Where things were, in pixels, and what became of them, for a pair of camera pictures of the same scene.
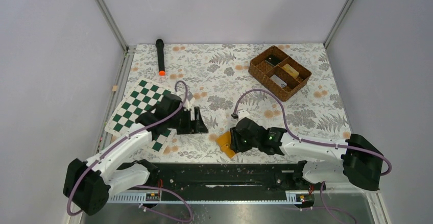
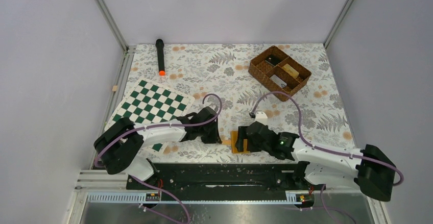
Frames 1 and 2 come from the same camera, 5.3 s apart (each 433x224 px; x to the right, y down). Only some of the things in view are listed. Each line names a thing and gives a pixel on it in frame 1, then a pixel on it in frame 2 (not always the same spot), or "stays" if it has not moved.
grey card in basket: [278, 80] stays
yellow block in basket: [291, 70] stays
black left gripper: [196, 125] to [215, 139]
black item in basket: [273, 59] stays
